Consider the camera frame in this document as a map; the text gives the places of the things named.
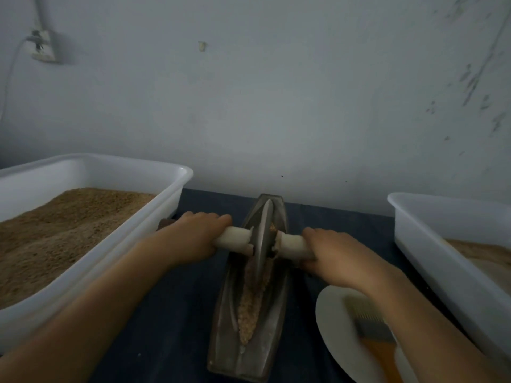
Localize person's right hand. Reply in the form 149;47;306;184
300;227;386;293

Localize person's left hand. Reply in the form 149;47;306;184
158;211;233;268

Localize metal grinding wheel with handles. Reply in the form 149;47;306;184
213;199;316;285

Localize person's right forearm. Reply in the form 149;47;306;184
365;261;511;383

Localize person's left forearm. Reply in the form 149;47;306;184
0;231;176;383

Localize ground brown herb material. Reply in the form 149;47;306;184
237;223;278;347

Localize dark blue table cloth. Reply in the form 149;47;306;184
90;188;476;383

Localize boat-shaped metal grinding trough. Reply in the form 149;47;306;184
207;194;291;383

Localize white round plate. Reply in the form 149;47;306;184
315;285;418;383

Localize large white plastic tub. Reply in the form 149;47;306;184
0;153;194;355

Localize brown powder in large tub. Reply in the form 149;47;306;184
0;188;156;311

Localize light brown powder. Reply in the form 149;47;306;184
443;238;511;295

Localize brush with orange handle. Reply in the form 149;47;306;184
345;295;406;383

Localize white wall socket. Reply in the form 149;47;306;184
26;30;56;63

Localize white power cable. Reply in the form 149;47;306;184
0;36;32;120

